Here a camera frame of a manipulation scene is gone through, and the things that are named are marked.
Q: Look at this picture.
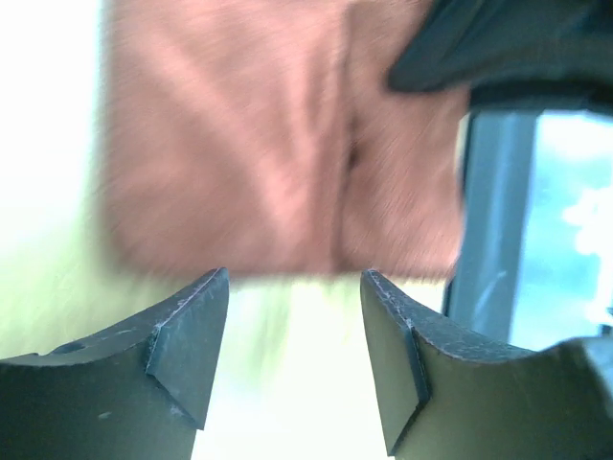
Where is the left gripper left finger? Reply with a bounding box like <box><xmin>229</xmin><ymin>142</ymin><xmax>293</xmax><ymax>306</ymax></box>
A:
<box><xmin>1</xmin><ymin>268</ymin><xmax>229</xmax><ymax>460</ymax></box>

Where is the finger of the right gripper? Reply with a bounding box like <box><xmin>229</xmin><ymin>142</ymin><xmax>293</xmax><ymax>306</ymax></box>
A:
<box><xmin>387</xmin><ymin>1</ymin><xmax>612</xmax><ymax>113</ymax></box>

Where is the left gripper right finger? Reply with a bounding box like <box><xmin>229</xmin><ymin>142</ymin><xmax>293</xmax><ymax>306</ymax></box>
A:
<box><xmin>360</xmin><ymin>270</ymin><xmax>612</xmax><ymax>459</ymax></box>

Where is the brown towel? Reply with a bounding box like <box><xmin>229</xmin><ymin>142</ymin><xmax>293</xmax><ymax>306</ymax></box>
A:
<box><xmin>102</xmin><ymin>1</ymin><xmax>467</xmax><ymax>278</ymax></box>

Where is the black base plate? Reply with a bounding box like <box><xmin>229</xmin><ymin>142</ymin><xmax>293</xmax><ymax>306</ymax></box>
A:
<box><xmin>444</xmin><ymin>110</ymin><xmax>538</xmax><ymax>342</ymax></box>

